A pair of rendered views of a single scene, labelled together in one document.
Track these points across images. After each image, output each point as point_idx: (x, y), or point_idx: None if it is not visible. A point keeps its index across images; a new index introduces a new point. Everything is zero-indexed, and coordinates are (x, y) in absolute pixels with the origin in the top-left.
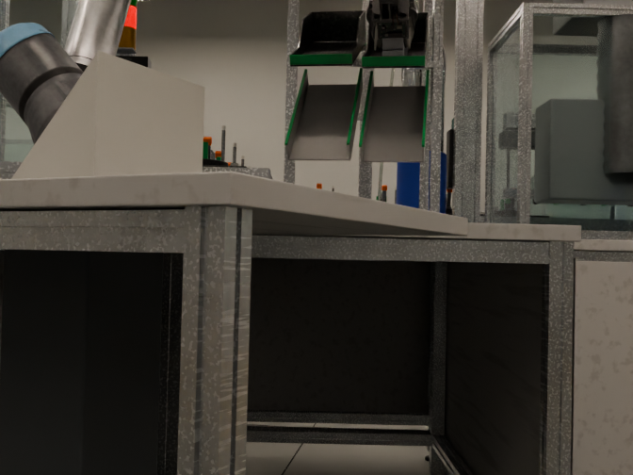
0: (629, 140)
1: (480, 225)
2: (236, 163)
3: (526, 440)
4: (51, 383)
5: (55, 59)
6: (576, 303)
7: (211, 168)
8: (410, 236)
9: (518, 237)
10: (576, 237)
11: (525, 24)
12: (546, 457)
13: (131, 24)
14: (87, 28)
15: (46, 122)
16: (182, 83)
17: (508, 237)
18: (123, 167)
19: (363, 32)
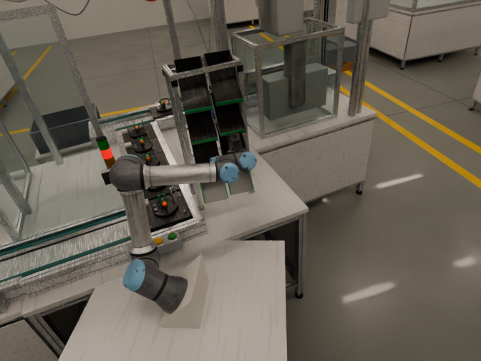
0: (298, 94)
1: (279, 219)
2: (186, 210)
3: (281, 229)
4: None
5: (157, 284)
6: (284, 160)
7: (184, 228)
8: (258, 230)
9: (290, 218)
10: (307, 211)
11: (257, 56)
12: (298, 259)
13: (112, 156)
14: (140, 235)
15: (169, 310)
16: (200, 264)
17: (288, 218)
18: (200, 310)
19: None
